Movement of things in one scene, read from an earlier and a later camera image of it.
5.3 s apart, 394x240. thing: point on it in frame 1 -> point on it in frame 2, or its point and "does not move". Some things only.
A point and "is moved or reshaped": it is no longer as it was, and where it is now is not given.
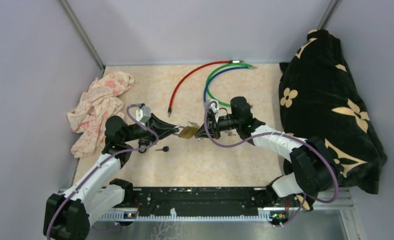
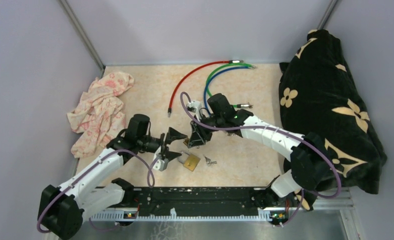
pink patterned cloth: [100, 102] does not move
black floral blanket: [319, 99] does not move
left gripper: [157, 125] -> [172, 135]
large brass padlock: [187, 132] is moved or reshaped
